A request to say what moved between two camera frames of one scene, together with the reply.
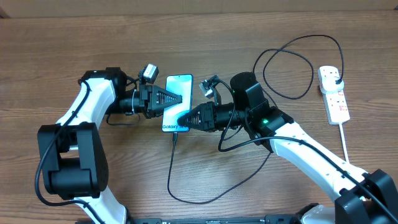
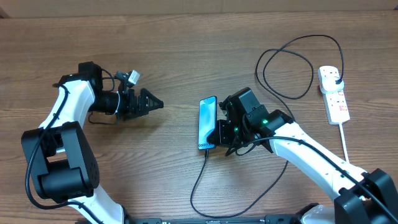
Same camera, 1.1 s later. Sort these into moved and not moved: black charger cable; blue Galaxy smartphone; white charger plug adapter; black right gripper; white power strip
Moved: black charger cable; blue Galaxy smartphone; black right gripper
Not moved: white charger plug adapter; white power strip
